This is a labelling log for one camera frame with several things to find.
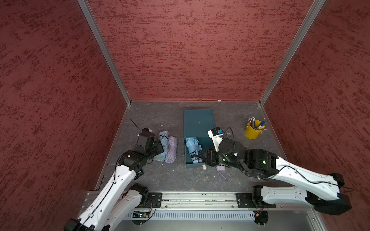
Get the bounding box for aluminium left corner post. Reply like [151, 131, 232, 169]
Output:
[78, 0, 132, 106]

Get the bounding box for purple umbrella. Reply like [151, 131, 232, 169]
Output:
[165, 136, 178, 164]
[216, 165, 227, 183]

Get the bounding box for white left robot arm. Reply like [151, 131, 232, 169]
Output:
[64, 128, 164, 231]

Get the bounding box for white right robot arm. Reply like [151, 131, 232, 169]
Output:
[200, 139, 352, 216]

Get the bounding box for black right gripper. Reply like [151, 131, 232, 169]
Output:
[198, 145, 246, 169]

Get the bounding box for yellow pen cup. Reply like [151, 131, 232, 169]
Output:
[244, 123, 265, 140]

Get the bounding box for teal drawer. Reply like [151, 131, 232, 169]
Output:
[184, 137, 214, 168]

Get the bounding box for blue umbrella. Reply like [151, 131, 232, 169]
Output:
[185, 138, 203, 163]
[154, 131, 169, 162]

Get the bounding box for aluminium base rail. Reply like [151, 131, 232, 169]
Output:
[77, 190, 319, 210]

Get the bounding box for teal drawer cabinet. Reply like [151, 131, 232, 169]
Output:
[183, 109, 216, 138]

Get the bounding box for pens in cup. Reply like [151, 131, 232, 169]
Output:
[248, 117, 265, 131]

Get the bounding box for aluminium corner post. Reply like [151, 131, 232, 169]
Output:
[259, 0, 326, 107]
[78, 0, 132, 106]

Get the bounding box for aluminium right corner post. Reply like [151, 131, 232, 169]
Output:
[259, 0, 326, 107]

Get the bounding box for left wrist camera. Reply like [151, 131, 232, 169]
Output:
[140, 128, 156, 138]

